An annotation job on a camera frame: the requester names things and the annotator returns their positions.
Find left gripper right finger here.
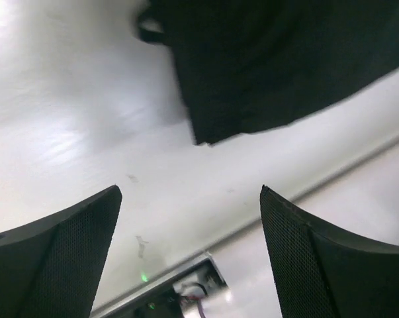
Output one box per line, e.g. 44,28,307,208
260,186,399,318

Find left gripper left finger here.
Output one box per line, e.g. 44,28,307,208
0,185,122,318

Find black shorts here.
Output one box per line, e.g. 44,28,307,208
136,0,399,144

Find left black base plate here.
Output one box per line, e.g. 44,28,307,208
90,251,227,317

